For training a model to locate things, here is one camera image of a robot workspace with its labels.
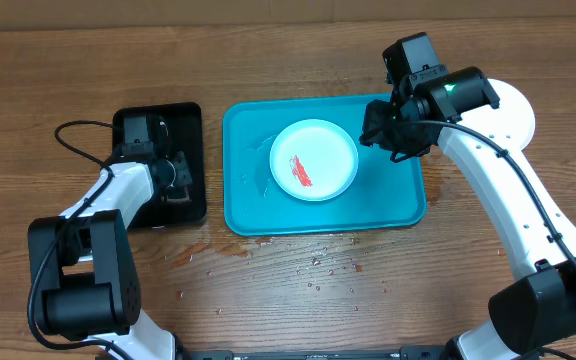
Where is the light blue rimmed plate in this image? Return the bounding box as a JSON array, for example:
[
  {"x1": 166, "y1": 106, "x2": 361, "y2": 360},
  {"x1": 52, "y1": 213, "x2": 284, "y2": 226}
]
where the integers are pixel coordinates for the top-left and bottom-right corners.
[{"x1": 269, "y1": 119, "x2": 359, "y2": 202}]

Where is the white plate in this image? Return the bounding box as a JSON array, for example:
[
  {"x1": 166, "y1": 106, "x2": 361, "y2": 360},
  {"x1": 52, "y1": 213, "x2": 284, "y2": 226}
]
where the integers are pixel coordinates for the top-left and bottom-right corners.
[{"x1": 460, "y1": 79, "x2": 536, "y2": 150}]

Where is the green and brown sponge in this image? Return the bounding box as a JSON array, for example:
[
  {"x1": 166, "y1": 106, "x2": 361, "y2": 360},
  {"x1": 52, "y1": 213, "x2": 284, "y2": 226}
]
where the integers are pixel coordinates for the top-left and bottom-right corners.
[{"x1": 165, "y1": 185, "x2": 192, "y2": 204}]

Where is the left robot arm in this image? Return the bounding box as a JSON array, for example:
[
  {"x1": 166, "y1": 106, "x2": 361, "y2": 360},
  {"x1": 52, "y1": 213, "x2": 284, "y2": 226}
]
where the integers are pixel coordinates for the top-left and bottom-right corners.
[{"x1": 27, "y1": 114, "x2": 188, "y2": 359}]

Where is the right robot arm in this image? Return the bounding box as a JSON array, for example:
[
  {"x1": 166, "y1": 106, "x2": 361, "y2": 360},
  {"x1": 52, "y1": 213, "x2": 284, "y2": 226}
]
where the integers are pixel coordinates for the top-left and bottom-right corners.
[{"x1": 359, "y1": 33, "x2": 576, "y2": 359}]

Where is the black plastic tray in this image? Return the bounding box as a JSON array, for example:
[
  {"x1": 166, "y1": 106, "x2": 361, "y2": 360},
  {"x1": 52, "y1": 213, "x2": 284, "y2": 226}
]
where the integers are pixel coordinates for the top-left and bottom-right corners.
[{"x1": 112, "y1": 102, "x2": 207, "y2": 229}]

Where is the teal plastic serving tray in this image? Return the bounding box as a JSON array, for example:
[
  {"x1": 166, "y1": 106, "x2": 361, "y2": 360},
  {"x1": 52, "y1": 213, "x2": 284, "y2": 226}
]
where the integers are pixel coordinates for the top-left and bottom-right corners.
[{"x1": 222, "y1": 94, "x2": 427, "y2": 236}]

